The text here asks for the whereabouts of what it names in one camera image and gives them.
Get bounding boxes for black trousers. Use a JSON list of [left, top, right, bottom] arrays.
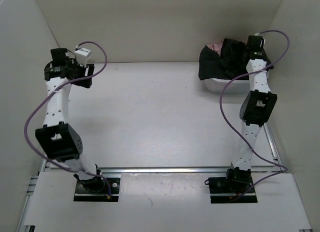
[[197, 37, 275, 81]]

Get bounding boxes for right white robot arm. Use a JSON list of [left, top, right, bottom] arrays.
[[224, 35, 277, 192]]

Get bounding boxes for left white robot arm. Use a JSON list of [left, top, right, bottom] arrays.
[[35, 48, 105, 192]]

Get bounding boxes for white plastic basket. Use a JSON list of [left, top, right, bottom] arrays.
[[202, 69, 271, 95]]

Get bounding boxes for pink garment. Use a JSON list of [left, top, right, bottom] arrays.
[[207, 43, 223, 56]]

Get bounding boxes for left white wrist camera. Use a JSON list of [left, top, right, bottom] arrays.
[[74, 48, 92, 67]]

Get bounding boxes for aluminium frame rail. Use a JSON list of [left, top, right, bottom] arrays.
[[41, 165, 280, 174]]

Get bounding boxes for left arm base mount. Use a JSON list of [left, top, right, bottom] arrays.
[[73, 177, 121, 202]]

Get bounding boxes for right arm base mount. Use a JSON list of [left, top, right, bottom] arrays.
[[204, 177, 258, 204]]

